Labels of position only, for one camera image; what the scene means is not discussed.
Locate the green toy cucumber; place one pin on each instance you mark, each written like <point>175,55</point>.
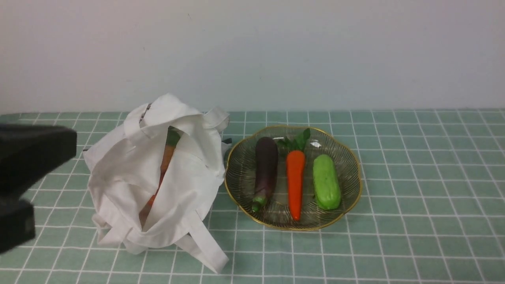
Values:
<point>327,190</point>

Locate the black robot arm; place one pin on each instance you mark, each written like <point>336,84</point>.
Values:
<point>27,154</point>

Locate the orange carrot inside bag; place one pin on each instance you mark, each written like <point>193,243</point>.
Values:
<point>172,139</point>

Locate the white cloth tote bag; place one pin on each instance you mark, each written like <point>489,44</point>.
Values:
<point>124,175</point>

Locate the purple toy eggplant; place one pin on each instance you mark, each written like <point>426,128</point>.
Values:
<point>267,156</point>

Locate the orange toy carrot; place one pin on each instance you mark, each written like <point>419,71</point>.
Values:
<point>295,167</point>

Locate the gold-rimmed glass wire bowl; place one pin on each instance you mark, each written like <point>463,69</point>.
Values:
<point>241,171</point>

